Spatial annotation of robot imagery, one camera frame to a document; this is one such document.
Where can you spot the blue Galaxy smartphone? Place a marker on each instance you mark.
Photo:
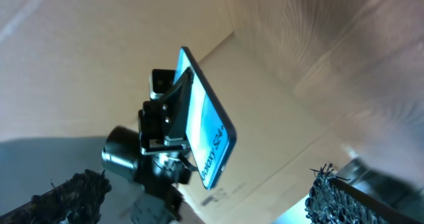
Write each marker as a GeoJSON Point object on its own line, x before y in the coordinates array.
{"type": "Point", "coordinates": [210, 132]}

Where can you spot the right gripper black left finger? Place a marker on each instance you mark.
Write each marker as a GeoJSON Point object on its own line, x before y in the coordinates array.
{"type": "Point", "coordinates": [77, 200]}

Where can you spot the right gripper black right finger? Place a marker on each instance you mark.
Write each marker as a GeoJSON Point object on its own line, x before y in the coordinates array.
{"type": "Point", "coordinates": [357, 194]}

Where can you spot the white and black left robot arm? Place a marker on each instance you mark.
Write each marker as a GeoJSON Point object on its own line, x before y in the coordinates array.
{"type": "Point", "coordinates": [156, 156]}

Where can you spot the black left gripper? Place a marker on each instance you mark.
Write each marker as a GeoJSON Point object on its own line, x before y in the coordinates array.
{"type": "Point", "coordinates": [162, 124]}

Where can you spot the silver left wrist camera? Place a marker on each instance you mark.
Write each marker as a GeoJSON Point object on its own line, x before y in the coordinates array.
{"type": "Point", "coordinates": [160, 82]}

